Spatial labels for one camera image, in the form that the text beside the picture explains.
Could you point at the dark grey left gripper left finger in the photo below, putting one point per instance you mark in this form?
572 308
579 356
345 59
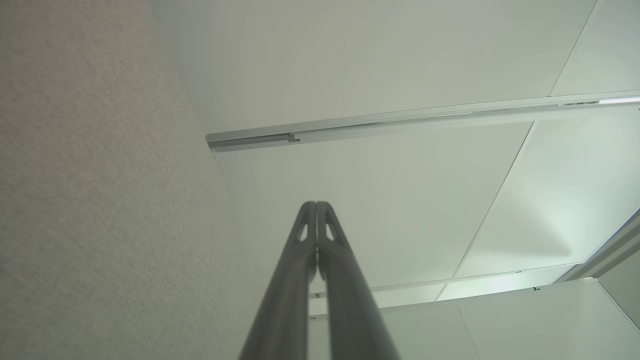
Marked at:
287 300

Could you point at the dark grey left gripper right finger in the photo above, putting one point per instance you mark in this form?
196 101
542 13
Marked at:
350 310

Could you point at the aluminium ceiling track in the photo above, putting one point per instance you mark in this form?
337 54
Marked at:
400 122

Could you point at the grey metal ceiling frame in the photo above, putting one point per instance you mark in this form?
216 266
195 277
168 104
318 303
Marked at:
610 250

